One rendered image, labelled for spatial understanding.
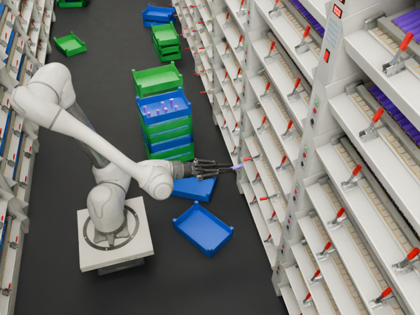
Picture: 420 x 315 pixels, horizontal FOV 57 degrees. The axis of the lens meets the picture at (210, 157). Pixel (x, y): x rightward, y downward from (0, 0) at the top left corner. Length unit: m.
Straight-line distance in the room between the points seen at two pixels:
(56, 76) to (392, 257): 1.38
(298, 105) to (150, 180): 0.63
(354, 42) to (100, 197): 1.32
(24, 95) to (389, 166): 1.28
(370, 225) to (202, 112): 2.17
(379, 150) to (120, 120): 2.36
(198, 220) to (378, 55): 1.63
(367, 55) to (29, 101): 1.20
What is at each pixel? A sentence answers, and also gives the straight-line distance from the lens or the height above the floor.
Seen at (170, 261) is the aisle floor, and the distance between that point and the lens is 2.22.
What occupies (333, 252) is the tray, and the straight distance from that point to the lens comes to 1.49.
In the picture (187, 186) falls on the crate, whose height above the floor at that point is 0.00.
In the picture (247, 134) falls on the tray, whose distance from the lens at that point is 2.12.
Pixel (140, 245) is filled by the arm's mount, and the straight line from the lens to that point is 2.01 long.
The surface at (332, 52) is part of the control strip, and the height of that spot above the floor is 1.39.
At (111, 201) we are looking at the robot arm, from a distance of 1.89.
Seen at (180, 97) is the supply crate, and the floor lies 0.41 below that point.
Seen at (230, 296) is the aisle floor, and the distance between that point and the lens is 2.12.
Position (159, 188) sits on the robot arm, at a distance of 1.51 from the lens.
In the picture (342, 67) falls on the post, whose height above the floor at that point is 1.36.
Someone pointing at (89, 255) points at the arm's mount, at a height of 0.24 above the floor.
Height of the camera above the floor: 1.92
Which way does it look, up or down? 45 degrees down
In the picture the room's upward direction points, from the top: 1 degrees counter-clockwise
